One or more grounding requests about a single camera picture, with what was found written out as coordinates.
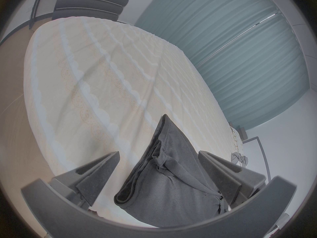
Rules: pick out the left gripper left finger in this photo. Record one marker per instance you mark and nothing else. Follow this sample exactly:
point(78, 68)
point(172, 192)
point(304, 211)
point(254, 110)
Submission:
point(94, 180)

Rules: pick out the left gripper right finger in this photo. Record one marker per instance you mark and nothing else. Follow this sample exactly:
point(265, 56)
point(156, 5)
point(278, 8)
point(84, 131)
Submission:
point(230, 180)

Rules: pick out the black T-shirt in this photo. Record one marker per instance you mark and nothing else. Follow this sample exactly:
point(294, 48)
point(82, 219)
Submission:
point(170, 182)

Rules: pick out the pile of clothes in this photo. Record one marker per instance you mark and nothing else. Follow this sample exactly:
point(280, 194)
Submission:
point(239, 159)

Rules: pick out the bed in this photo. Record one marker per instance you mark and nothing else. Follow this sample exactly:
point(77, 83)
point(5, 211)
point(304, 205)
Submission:
point(99, 83)

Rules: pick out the white printed pillow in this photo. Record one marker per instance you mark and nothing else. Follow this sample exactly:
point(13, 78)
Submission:
point(237, 140)

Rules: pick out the grey bedside table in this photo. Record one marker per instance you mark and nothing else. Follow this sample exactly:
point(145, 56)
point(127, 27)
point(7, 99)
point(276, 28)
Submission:
point(243, 132)

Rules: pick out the blue-green curtain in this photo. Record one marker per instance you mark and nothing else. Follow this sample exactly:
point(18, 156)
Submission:
point(235, 46)

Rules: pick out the black chest of drawers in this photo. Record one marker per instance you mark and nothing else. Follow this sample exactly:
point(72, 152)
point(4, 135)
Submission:
point(89, 4)

